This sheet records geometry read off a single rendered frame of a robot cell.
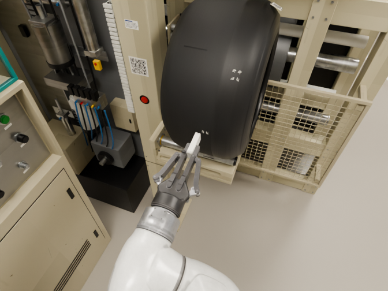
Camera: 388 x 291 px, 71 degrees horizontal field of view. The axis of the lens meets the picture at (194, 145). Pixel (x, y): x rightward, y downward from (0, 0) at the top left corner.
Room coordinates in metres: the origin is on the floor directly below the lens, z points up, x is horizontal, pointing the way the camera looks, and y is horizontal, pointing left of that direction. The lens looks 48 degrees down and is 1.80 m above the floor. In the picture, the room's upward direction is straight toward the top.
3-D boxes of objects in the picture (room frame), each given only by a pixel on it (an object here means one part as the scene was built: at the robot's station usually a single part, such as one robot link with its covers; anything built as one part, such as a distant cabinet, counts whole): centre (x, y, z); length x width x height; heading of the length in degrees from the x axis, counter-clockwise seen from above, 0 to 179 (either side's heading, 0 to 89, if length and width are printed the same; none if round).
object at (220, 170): (0.77, -0.01, 0.84); 0.36 x 0.09 x 0.06; 69
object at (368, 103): (1.13, -0.39, 0.65); 0.90 x 0.02 x 0.70; 69
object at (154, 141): (0.96, 0.11, 0.90); 0.40 x 0.03 x 0.10; 159
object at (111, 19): (0.97, 0.28, 1.19); 0.05 x 0.04 x 0.48; 159
